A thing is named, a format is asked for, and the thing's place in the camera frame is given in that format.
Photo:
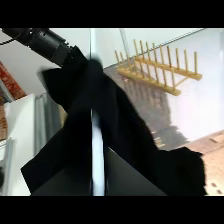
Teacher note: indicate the wooden peg rack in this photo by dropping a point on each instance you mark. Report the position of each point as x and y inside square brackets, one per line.
[160, 71]

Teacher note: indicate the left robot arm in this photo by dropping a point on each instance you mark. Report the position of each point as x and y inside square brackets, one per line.
[40, 38]

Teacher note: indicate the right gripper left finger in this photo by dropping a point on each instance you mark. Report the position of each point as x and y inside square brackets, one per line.
[71, 183]

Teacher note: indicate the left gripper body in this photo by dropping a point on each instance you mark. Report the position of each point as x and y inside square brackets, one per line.
[68, 55]

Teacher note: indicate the black garment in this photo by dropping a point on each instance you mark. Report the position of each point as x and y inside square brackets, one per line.
[126, 126]

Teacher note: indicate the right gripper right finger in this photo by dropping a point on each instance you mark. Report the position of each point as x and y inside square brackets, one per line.
[126, 180]

